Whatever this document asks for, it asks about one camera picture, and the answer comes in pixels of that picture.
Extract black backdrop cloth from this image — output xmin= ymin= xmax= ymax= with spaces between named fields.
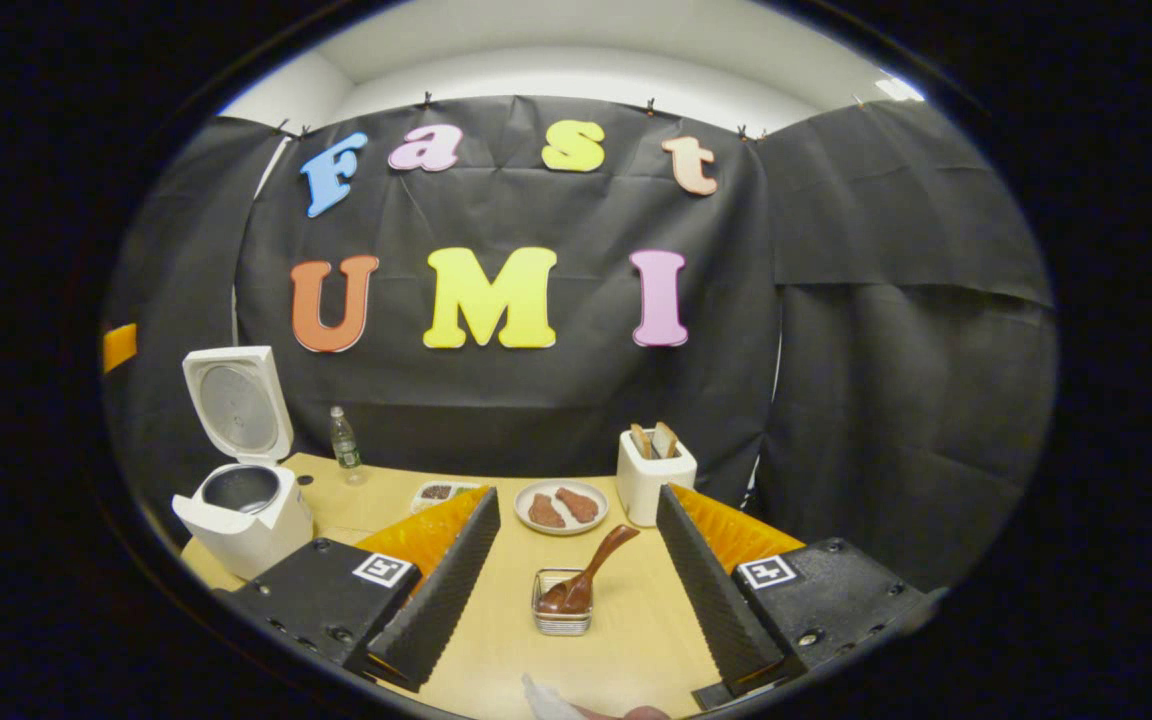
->
xmin=101 ymin=95 xmax=1059 ymax=591

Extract clear chopstick holder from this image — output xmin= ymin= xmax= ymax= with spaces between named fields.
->
xmin=532 ymin=568 xmax=594 ymax=637

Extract clear plastic water bottle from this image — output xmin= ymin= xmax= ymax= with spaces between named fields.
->
xmin=329 ymin=405 xmax=365 ymax=487

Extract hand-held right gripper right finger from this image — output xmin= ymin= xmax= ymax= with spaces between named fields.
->
xmin=654 ymin=484 xmax=939 ymax=713

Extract white crumpled sheet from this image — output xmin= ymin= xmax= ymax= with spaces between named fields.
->
xmin=521 ymin=673 xmax=587 ymax=720

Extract round white plate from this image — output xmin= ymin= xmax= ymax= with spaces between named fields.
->
xmin=514 ymin=479 xmax=610 ymax=537

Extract brown wooden spoon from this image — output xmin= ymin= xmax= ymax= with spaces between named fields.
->
xmin=536 ymin=524 xmax=641 ymax=615

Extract white toaster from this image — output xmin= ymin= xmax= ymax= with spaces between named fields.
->
xmin=617 ymin=425 xmax=698 ymax=528

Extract white rice cooker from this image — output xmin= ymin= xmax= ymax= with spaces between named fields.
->
xmin=171 ymin=345 xmax=315 ymax=581

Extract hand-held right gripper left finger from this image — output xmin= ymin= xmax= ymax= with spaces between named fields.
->
xmin=214 ymin=486 xmax=502 ymax=693

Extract white divided grain dish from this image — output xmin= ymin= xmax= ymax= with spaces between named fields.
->
xmin=412 ymin=480 xmax=485 ymax=514

